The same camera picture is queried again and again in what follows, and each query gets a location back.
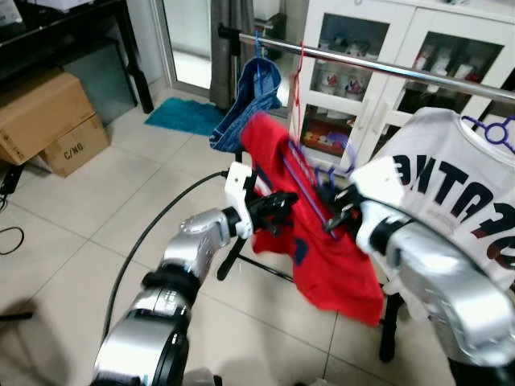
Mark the purple blue clothes hanger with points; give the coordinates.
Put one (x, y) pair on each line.
(310, 193)

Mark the red t-shirt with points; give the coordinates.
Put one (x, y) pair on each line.
(322, 265)

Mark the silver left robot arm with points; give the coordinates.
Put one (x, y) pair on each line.
(189, 249)

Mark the thin red hanger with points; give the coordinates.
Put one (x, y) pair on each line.
(299, 88)

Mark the thin blue hanger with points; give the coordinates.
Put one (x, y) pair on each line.
(257, 56)

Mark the purple plastic hanger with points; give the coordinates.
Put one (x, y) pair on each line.
(491, 129)

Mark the blue denim shorts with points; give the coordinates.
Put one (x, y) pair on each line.
(253, 100)

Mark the white t-shirt black lettering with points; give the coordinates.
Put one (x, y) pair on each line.
(434, 145)

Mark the white printed mug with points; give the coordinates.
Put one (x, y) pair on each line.
(327, 79)
(355, 84)

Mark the teal floor rug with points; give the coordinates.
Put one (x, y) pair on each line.
(185, 117)

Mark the grey curtain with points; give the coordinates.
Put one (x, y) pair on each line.
(233, 72)

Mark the metal clothes rack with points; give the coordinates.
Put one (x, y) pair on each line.
(386, 67)

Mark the white glass-door cabinet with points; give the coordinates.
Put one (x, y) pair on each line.
(406, 32)

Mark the small printed cardboard box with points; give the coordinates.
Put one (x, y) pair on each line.
(76, 153)

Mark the large brown cardboard box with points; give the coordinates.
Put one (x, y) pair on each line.
(40, 117)

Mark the black table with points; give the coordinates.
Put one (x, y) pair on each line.
(80, 20)

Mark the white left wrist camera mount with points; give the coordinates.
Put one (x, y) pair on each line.
(237, 189)

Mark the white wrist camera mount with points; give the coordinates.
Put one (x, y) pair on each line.
(237, 189)
(378, 181)

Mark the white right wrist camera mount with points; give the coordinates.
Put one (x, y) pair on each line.
(378, 181)

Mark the white glass door frame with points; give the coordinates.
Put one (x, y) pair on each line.
(189, 40)

